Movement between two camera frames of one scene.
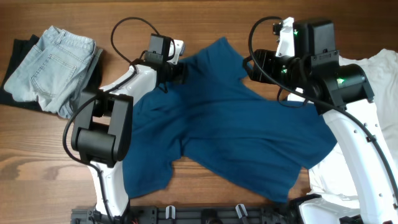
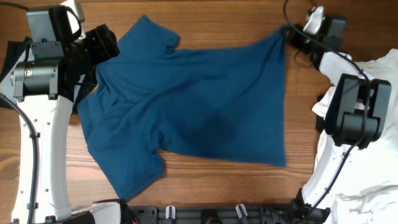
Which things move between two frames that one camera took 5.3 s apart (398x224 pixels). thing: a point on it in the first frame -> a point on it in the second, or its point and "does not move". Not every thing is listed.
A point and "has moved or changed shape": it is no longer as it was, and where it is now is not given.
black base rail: (277, 214) does not move
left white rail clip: (170, 211) does not move
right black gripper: (252, 66) -> (294, 38)
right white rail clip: (241, 210) does not move
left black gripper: (180, 73) -> (104, 43)
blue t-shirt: (225, 130) has moved or changed shape
